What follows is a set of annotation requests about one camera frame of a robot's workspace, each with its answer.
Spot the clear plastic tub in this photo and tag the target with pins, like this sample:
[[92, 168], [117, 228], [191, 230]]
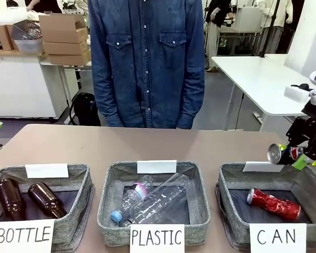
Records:
[[29, 45]]

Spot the white cabinet with wooden top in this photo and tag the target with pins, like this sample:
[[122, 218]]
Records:
[[21, 84]]

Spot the white power strip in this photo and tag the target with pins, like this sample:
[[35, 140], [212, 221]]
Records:
[[258, 117]]

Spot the white paper sign CAN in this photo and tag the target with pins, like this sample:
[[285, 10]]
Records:
[[277, 235]]

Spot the black stand pole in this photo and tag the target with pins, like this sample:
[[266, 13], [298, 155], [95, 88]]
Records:
[[271, 26]]

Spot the grey fabric basket can label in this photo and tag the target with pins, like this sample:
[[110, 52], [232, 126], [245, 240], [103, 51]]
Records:
[[226, 200]]

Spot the person's right forearm denim sleeve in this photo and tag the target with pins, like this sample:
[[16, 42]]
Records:
[[104, 97]]

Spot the grey mesh basket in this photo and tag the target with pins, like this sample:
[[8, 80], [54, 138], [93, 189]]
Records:
[[26, 30]]

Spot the black backpack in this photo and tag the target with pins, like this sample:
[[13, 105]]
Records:
[[84, 109]]

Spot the background person in white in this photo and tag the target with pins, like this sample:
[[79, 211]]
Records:
[[279, 15]]

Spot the flat cardboard box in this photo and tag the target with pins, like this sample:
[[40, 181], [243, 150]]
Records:
[[69, 58], [65, 47]]

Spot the grey fabric basket bottle label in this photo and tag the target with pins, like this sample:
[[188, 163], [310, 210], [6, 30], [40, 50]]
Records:
[[76, 189]]

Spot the grey fabric basket plastic label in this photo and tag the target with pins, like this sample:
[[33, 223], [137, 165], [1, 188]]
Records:
[[113, 189]]

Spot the white desk with legs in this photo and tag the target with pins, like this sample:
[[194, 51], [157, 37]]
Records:
[[68, 67]]

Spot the person's left forearm denim sleeve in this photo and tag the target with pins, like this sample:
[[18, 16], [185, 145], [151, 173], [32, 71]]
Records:
[[191, 97]]

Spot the white table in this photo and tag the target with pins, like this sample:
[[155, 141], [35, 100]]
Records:
[[252, 76]]

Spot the crushed red can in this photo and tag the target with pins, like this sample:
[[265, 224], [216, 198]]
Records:
[[276, 205]]

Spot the small plastic bottle blue cap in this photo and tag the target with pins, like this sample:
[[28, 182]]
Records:
[[133, 196]]

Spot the large clear plastic bottle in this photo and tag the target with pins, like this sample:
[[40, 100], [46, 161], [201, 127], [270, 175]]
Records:
[[158, 197]]

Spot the white paper sign BOTTLE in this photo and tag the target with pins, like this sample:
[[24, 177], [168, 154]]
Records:
[[23, 235]]

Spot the brown glass bottle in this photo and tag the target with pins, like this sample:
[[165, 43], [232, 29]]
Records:
[[47, 201], [9, 199]]

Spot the blank white card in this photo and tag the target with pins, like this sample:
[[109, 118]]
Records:
[[47, 170], [157, 166], [260, 166]]

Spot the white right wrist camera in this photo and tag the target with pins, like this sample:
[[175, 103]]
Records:
[[295, 93]]

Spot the white machine box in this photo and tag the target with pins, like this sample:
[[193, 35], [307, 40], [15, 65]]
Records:
[[247, 18]]

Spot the person in denim shirt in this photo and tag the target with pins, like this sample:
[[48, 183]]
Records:
[[147, 66]]

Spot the open cardboard box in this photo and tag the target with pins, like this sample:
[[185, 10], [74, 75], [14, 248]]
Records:
[[61, 29]]

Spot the small cardboard box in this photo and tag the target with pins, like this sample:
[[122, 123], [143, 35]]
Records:
[[5, 37]]

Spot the dark blue soda can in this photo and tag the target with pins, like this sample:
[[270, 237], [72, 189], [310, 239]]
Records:
[[284, 155]]

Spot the white paper sign PLASTIC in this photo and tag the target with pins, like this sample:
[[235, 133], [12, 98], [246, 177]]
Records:
[[157, 237]]

